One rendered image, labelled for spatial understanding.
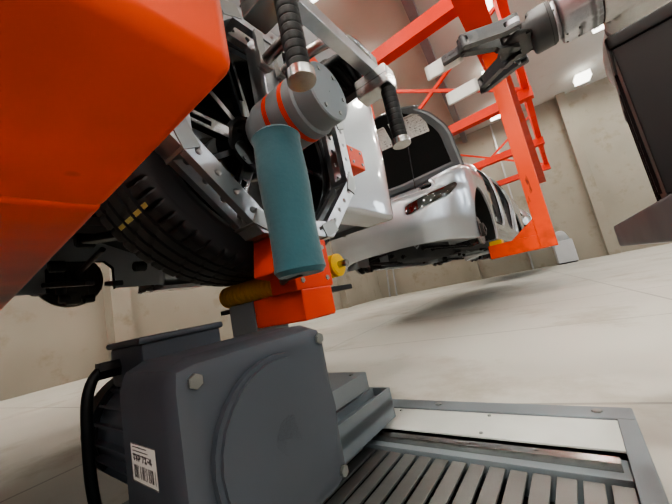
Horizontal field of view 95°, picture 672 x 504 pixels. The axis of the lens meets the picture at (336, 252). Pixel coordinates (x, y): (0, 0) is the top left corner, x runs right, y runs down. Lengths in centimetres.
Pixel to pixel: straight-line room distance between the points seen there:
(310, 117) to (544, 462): 79
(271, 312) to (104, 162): 55
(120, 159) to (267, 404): 21
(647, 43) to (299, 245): 41
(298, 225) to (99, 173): 34
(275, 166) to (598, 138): 1556
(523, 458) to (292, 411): 55
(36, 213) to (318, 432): 28
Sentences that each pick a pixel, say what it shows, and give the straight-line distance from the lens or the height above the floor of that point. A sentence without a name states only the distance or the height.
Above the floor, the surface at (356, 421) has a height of 15.
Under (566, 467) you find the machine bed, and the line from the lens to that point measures 76.
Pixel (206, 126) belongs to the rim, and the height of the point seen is 86.
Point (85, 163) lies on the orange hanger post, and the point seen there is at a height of 52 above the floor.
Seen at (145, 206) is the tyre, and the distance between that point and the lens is 66.
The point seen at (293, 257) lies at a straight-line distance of 49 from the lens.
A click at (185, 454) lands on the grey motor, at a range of 29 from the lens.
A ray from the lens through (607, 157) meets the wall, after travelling 1573.
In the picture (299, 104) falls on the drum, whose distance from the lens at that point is 69.
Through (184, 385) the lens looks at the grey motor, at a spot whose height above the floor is 39.
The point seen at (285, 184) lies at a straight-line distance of 52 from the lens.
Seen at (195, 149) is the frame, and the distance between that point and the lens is 61.
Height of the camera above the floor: 43
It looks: 9 degrees up
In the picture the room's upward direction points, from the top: 12 degrees counter-clockwise
